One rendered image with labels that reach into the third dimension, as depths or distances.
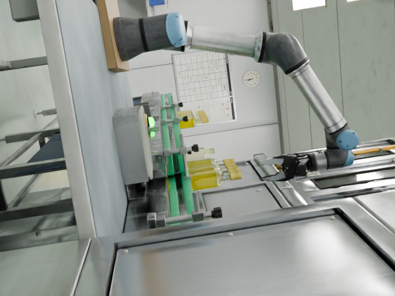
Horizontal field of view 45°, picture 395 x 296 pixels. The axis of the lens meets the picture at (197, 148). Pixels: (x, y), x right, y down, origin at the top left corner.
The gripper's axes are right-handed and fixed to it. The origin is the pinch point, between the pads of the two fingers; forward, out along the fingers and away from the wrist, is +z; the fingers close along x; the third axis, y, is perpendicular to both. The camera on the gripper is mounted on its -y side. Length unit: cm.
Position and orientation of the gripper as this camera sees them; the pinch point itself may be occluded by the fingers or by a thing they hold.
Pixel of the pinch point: (263, 171)
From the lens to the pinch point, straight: 186.5
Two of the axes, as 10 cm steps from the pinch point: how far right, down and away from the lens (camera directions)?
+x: -1.4, -9.7, -1.8
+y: -0.7, -1.7, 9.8
